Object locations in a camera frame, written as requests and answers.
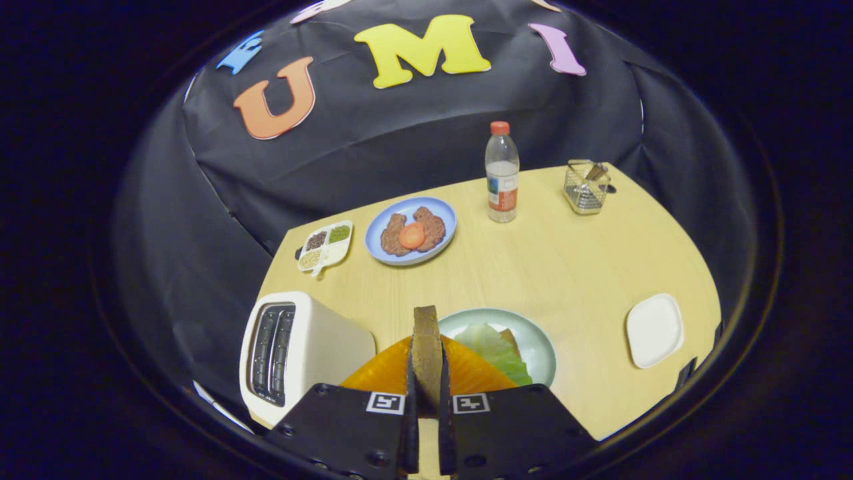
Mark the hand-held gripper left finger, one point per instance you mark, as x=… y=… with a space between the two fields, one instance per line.
x=346 y=430

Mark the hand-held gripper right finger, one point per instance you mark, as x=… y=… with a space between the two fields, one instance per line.
x=513 y=430

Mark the green lettuce leaf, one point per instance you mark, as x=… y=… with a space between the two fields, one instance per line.
x=493 y=350

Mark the brown toast slice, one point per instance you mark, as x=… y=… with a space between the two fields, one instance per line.
x=426 y=360

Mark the bread slice on plate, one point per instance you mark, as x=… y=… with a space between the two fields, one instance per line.
x=511 y=341

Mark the white toaster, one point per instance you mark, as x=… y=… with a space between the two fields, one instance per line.
x=326 y=340

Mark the pale green plate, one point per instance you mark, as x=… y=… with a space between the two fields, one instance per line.
x=536 y=340

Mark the small white square dish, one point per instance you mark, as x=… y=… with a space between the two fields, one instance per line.
x=654 y=330

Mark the white divided seasoning tray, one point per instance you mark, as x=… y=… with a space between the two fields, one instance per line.
x=336 y=250

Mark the brown meat patty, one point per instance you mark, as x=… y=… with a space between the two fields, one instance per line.
x=392 y=240
x=433 y=226

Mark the red tomato slice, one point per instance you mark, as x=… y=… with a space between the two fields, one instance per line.
x=412 y=235

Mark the blue plate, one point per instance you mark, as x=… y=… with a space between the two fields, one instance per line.
x=406 y=203

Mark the metal mesh basket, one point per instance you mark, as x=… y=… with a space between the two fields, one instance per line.
x=586 y=193

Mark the clear bottle with red cap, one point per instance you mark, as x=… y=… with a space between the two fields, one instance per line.
x=502 y=180

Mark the black backdrop cloth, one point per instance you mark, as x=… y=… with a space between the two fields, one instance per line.
x=400 y=133

